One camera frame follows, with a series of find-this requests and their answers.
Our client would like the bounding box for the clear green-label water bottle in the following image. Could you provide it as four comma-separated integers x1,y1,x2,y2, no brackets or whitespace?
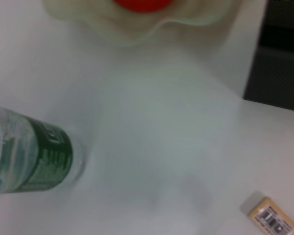
0,104,86,196

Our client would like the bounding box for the beige eraser with barcode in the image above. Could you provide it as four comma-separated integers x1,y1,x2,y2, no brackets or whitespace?
240,192,294,235

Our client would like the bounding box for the pale green wavy fruit plate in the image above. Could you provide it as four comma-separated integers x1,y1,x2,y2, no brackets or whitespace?
41,0,232,47

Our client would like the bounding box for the black mesh pen holder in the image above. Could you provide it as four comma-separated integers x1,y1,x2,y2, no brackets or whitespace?
244,0,294,110

